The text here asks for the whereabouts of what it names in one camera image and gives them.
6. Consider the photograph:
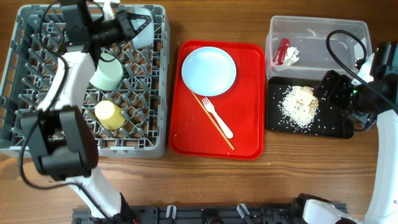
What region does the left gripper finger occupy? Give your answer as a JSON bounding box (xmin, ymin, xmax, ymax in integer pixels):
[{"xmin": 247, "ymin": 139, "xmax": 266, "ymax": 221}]
[
  {"xmin": 127, "ymin": 12, "xmax": 152, "ymax": 22},
  {"xmin": 132, "ymin": 21, "xmax": 152, "ymax": 37}
]

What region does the light blue bowl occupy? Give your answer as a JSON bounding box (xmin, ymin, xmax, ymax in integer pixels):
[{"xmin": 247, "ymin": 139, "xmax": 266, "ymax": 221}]
[{"xmin": 131, "ymin": 7, "xmax": 154, "ymax": 49}]

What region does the food scraps rice pile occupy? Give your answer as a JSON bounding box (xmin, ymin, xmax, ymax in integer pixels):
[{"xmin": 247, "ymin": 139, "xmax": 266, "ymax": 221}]
[{"xmin": 282, "ymin": 86, "xmax": 319, "ymax": 127}]

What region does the green ceramic bowl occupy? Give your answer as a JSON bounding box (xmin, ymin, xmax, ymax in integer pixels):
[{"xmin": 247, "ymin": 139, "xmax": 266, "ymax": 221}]
[{"xmin": 90, "ymin": 53, "xmax": 123, "ymax": 91}]

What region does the red snack wrapper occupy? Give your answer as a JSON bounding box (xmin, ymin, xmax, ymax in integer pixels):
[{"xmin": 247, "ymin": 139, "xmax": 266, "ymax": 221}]
[{"xmin": 272, "ymin": 39, "xmax": 290, "ymax": 65}]

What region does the large white round plate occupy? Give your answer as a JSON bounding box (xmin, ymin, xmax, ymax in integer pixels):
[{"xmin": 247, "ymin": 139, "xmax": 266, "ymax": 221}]
[{"xmin": 181, "ymin": 47, "xmax": 237, "ymax": 96}]

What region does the wooden chopstick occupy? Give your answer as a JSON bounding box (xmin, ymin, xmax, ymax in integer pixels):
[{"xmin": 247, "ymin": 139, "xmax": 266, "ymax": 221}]
[{"xmin": 191, "ymin": 91, "xmax": 235, "ymax": 151}]

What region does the yellow plastic cup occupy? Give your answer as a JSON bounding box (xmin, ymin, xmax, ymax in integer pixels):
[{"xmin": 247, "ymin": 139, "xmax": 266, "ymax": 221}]
[{"xmin": 95, "ymin": 100, "xmax": 125, "ymax": 130}]

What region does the white plastic fork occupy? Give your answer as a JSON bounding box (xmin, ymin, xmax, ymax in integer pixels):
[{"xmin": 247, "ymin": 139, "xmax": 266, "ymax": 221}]
[{"xmin": 202, "ymin": 97, "xmax": 233, "ymax": 139}]

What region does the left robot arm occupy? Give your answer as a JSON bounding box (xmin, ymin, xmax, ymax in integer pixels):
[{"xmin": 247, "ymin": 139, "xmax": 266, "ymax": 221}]
[{"xmin": 21, "ymin": 0, "xmax": 154, "ymax": 223}]

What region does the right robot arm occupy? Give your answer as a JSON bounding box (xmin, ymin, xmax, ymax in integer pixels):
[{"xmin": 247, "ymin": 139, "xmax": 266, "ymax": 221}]
[{"xmin": 314, "ymin": 42, "xmax": 397, "ymax": 223}]

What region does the clear plastic waste bin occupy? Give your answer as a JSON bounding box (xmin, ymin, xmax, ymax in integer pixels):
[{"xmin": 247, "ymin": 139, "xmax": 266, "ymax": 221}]
[{"xmin": 266, "ymin": 16, "xmax": 372, "ymax": 80}]

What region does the grey plastic dishwasher rack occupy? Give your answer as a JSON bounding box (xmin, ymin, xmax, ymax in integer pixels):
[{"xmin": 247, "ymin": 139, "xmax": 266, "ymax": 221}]
[{"xmin": 1, "ymin": 4, "xmax": 170, "ymax": 158}]

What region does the crumpled white tissue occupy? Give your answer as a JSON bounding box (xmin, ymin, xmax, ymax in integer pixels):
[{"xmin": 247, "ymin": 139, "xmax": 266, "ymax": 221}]
[{"xmin": 283, "ymin": 47, "xmax": 300, "ymax": 66}]

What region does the red plastic serving tray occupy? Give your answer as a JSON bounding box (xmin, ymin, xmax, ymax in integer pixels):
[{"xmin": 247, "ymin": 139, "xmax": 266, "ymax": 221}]
[{"xmin": 169, "ymin": 40, "xmax": 266, "ymax": 160}]

